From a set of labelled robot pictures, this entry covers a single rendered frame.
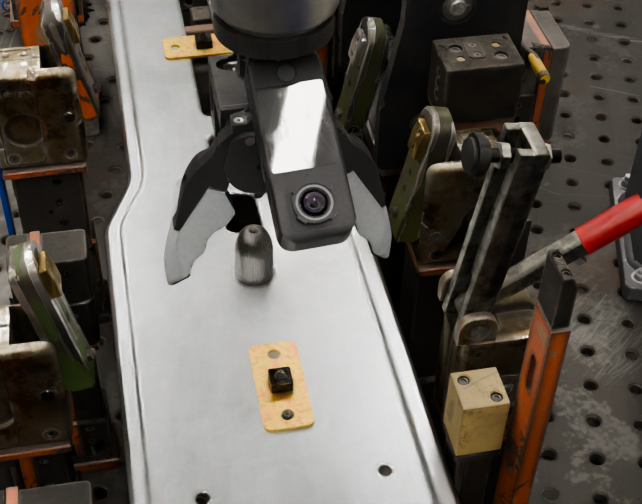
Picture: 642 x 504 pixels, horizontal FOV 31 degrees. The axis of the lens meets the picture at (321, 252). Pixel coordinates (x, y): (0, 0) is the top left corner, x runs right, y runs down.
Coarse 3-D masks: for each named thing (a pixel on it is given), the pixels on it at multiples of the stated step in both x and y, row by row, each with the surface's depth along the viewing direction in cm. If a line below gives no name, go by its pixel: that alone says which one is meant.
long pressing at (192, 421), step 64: (128, 0) 127; (128, 64) 118; (192, 64) 118; (128, 128) 111; (192, 128) 110; (128, 192) 104; (128, 256) 97; (320, 256) 98; (128, 320) 92; (192, 320) 92; (256, 320) 92; (320, 320) 92; (384, 320) 92; (128, 384) 88; (192, 384) 87; (320, 384) 88; (384, 384) 88; (128, 448) 83; (192, 448) 83; (256, 448) 83; (320, 448) 83; (384, 448) 83
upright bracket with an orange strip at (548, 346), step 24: (552, 264) 69; (552, 288) 70; (576, 288) 69; (552, 312) 70; (528, 336) 75; (552, 336) 71; (528, 360) 76; (552, 360) 73; (528, 384) 77; (552, 384) 74; (528, 408) 77; (528, 432) 78; (504, 456) 84; (528, 456) 80; (504, 480) 84; (528, 480) 82
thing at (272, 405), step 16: (256, 352) 89; (288, 352) 89; (256, 368) 88; (272, 368) 87; (288, 368) 87; (256, 384) 87; (272, 384) 86; (288, 384) 86; (304, 384) 87; (272, 400) 86; (288, 400) 86; (304, 400) 86; (272, 416) 85; (304, 416) 85
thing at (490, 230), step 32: (512, 128) 76; (480, 160) 74; (512, 160) 76; (544, 160) 74; (480, 192) 80; (512, 192) 76; (480, 224) 81; (512, 224) 78; (480, 256) 80; (512, 256) 80; (448, 288) 86; (480, 288) 82
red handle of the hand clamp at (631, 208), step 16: (624, 208) 81; (640, 208) 81; (592, 224) 82; (608, 224) 81; (624, 224) 81; (640, 224) 81; (560, 240) 83; (576, 240) 82; (592, 240) 82; (608, 240) 82; (544, 256) 83; (576, 256) 83; (512, 272) 84; (528, 272) 83; (512, 288) 84; (496, 304) 85
